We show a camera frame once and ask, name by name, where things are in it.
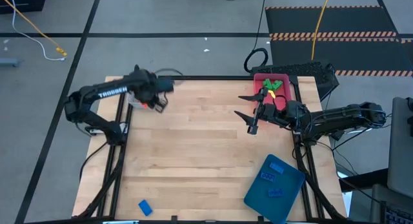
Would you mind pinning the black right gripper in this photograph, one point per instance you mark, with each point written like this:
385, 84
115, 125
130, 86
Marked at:
271, 113

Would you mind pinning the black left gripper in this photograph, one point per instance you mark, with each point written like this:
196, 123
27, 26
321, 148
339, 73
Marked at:
151, 86

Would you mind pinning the green building block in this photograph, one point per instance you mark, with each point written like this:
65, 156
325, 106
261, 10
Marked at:
266, 83
273, 87
278, 84

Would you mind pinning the blue building block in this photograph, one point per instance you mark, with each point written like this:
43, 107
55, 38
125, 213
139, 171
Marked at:
267, 176
277, 167
145, 207
275, 192

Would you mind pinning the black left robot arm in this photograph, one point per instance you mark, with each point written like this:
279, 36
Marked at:
109, 90

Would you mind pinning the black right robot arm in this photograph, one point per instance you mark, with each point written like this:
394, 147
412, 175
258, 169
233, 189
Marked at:
342, 116

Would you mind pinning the yellow tape tag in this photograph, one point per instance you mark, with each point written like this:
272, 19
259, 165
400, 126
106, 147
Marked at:
272, 94

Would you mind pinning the pink translucent plastic bin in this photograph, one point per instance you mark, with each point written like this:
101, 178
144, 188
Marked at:
284, 91

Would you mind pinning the blue plastic tray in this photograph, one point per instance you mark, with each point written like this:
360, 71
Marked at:
274, 208

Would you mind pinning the black hazard-striped floor mat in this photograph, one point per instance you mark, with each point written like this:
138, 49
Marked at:
355, 56
329, 20

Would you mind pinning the black desk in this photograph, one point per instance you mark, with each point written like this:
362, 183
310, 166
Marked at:
364, 182

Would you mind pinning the grey metal foot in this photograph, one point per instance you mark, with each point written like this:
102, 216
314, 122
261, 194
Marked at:
8, 62

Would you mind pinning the grey laptop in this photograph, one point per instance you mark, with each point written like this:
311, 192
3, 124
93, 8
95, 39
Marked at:
400, 146

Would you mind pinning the black box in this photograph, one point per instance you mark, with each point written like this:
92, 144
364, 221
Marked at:
22, 1

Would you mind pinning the black keyboard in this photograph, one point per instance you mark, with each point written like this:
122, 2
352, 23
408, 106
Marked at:
398, 216

